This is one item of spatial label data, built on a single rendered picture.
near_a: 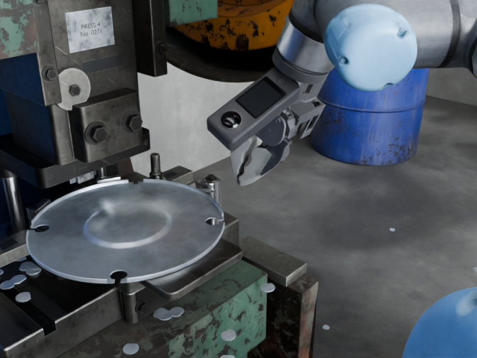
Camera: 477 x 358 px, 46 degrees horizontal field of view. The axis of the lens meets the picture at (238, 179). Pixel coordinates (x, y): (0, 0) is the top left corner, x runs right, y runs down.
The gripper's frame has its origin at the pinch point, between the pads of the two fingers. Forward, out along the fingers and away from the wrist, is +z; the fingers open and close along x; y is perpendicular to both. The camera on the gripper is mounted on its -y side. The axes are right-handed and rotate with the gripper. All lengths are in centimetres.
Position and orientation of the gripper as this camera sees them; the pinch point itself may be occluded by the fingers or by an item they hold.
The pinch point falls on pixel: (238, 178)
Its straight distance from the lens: 78.9
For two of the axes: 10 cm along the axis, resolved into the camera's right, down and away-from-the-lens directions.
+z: -3.2, 6.9, 6.4
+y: 6.4, -3.4, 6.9
